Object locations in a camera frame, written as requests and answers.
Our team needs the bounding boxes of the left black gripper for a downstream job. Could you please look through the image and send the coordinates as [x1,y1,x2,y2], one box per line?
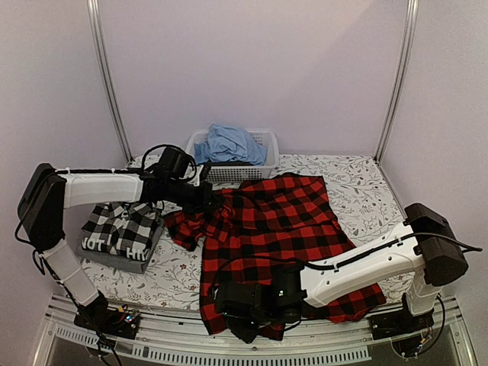
[165,178,223,215]

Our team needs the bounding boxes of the red black plaid shirt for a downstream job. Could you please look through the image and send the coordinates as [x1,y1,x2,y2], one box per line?
[163,172,387,342]

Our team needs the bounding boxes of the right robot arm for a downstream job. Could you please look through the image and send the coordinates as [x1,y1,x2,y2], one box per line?
[217,203,472,343]

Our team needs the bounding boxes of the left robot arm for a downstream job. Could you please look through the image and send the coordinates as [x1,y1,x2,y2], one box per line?
[17,162,212,331]

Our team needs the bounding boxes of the blue shirt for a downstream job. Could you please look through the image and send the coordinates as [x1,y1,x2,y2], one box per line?
[194,124,268,165]

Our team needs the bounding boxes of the folded black white plaid shirt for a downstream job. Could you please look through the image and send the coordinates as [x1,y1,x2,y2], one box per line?
[81,202,162,262]

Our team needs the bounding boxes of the white plastic basket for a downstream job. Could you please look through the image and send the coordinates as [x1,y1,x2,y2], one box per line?
[185,127,279,183]

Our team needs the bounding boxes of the folded grey shirt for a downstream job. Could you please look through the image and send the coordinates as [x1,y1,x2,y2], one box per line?
[77,227,162,274]

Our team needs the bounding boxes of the floral tablecloth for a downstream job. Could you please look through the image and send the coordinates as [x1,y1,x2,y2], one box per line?
[75,154,403,313]

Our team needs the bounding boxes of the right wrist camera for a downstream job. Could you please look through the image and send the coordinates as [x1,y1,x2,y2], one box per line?
[214,281,262,316]

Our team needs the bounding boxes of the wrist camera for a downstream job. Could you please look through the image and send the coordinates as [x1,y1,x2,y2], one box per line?
[214,281,262,316]
[153,145,211,185]

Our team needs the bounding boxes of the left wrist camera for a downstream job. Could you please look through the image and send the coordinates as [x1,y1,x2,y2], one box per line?
[153,145,211,185]

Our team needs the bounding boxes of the aluminium front rail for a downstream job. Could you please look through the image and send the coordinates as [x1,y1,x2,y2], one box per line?
[32,295,482,365]

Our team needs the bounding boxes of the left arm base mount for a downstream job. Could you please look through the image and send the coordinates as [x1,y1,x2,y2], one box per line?
[74,292,140,340]

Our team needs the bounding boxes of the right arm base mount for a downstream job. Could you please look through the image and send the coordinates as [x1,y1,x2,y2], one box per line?
[368,303,434,358]

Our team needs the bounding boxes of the left aluminium post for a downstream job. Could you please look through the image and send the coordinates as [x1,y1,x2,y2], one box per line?
[86,0,133,162]

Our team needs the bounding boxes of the aluminium post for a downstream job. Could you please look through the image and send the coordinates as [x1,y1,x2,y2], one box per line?
[86,0,133,162]
[374,0,419,165]

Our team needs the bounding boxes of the right aluminium post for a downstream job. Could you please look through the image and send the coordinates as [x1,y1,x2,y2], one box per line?
[374,0,419,165]

